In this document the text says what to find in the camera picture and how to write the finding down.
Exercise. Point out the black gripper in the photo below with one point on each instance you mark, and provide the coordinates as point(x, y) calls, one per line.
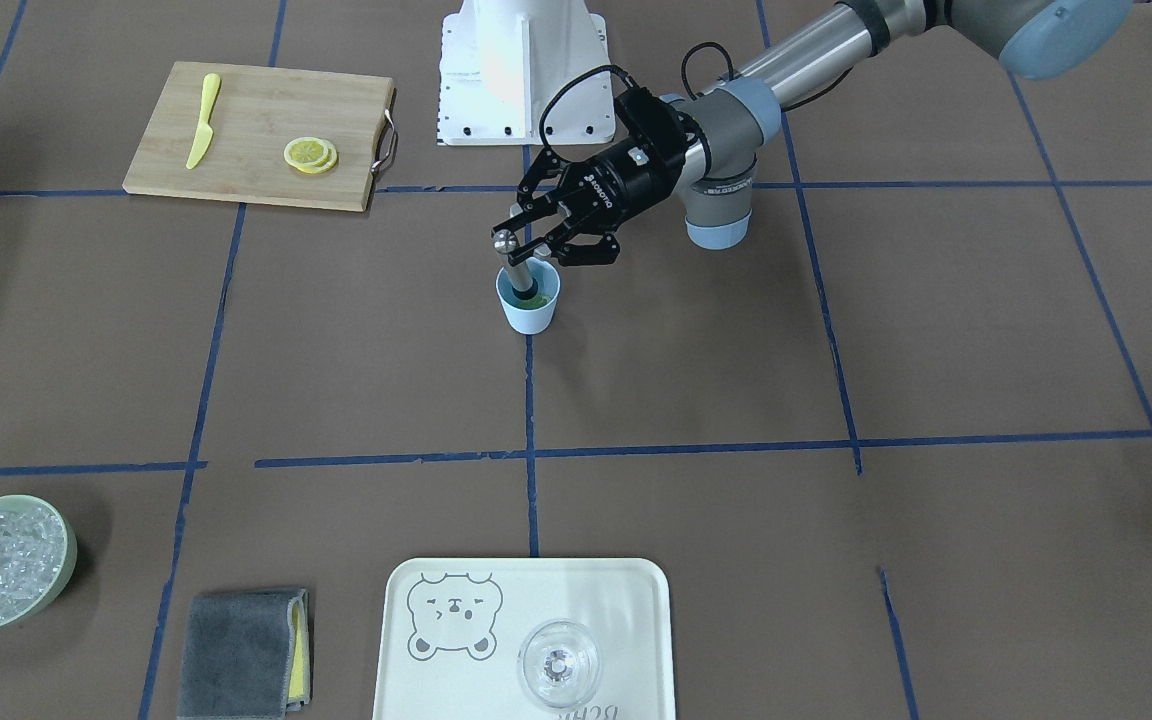
point(624, 178)

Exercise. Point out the metal muddler stick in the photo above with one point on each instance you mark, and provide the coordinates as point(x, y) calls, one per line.
point(523, 288)

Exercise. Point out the yellow lemon slice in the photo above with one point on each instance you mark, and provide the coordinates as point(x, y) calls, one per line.
point(310, 155)

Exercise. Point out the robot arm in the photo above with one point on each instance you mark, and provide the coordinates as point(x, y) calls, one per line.
point(702, 147)

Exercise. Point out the light blue cup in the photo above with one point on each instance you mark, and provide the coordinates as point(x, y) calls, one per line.
point(531, 311)

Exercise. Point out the wooden cutting board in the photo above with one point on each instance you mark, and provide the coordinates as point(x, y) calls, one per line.
point(258, 111)

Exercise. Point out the yellow plastic knife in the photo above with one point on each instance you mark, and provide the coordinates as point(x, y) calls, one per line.
point(201, 142)

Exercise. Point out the beige bear tray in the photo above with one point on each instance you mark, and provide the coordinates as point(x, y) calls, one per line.
point(452, 630)

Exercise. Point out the clear wine glass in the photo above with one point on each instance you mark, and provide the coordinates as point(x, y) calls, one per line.
point(559, 665)

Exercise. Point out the grey folded cloth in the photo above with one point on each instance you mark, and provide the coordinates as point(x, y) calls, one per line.
point(247, 655)

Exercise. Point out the green bowl with ice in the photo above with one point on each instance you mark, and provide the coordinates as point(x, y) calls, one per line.
point(38, 554)

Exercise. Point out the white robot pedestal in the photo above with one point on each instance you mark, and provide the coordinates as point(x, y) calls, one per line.
point(503, 61)

